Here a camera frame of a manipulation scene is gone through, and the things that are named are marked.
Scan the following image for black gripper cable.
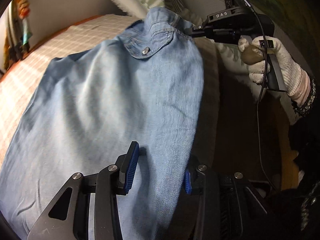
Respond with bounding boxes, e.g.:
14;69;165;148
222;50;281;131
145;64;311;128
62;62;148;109
235;0;282;193

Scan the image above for person's dark clothing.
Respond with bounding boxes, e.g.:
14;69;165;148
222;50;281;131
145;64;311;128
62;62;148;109
265;120;320;240

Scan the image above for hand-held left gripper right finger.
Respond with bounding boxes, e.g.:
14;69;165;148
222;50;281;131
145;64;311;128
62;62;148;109
184;155;270;240

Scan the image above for person's right hand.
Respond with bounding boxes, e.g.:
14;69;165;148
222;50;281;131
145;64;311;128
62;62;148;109
237;36;310;98

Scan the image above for light blue denim pants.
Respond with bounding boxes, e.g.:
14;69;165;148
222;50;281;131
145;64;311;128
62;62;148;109
0;7;204;240

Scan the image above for green yellow patterned cloth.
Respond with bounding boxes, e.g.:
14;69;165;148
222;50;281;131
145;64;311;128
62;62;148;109
225;0;320;63

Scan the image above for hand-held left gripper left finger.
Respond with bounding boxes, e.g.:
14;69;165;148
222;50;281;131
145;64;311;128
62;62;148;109
26;141;140;240

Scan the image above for orange mattress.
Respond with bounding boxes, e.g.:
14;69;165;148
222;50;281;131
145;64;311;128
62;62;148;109
0;15;107;83

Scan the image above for light blue hanging cloth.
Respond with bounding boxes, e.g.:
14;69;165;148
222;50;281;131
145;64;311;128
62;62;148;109
20;17;33;53

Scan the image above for orange hanging cloth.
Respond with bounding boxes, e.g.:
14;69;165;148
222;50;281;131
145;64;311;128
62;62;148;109
16;0;29;18

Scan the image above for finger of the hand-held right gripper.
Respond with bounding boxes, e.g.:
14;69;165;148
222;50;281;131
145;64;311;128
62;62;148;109
186;25;209;38

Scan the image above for white beige checked blanket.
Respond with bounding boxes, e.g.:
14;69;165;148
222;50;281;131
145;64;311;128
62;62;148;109
0;14;140;160

